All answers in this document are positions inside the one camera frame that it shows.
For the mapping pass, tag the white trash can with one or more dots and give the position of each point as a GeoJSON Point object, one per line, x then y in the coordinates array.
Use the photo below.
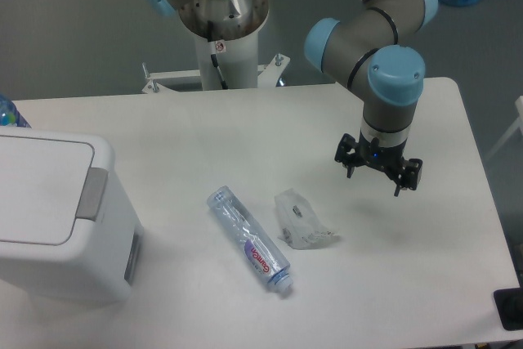
{"type": "Point", "coordinates": [68, 229]}

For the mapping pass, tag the clear plastic wrapper bag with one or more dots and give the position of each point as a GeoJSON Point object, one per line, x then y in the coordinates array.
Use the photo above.
{"type": "Point", "coordinates": [300, 227]}

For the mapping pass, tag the black device at edge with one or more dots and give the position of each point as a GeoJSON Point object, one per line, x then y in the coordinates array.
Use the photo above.
{"type": "Point", "coordinates": [509, 306]}

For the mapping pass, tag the white furniture piece right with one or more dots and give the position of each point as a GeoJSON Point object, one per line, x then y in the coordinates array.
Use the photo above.
{"type": "Point", "coordinates": [515, 127]}

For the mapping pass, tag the clear plastic water bottle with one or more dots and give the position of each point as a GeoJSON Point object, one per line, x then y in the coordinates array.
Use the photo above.
{"type": "Point", "coordinates": [244, 231]}

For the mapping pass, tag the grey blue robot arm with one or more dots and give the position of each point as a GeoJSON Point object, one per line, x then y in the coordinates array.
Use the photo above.
{"type": "Point", "coordinates": [365, 56]}

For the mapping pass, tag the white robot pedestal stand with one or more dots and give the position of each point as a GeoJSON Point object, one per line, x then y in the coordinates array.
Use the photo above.
{"type": "Point", "coordinates": [225, 34]}

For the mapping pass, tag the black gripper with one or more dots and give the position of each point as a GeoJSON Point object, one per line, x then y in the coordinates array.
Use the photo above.
{"type": "Point", "coordinates": [381, 151]}

